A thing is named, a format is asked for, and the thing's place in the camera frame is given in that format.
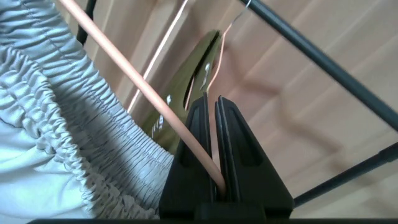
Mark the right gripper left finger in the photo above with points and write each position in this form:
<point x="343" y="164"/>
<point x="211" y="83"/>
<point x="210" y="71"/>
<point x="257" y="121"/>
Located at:
<point x="186" y="183"/>

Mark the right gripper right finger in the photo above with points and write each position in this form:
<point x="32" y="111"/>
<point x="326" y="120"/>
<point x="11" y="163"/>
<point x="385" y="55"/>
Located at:
<point x="255" y="180"/>

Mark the green shirt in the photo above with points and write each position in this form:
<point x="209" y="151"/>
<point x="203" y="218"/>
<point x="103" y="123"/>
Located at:
<point x="177" y="102"/>

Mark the pale grey shorts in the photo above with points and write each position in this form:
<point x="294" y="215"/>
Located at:
<point x="62" y="140"/>

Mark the black clothes rack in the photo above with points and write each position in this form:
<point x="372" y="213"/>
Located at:
<point x="326" y="62"/>

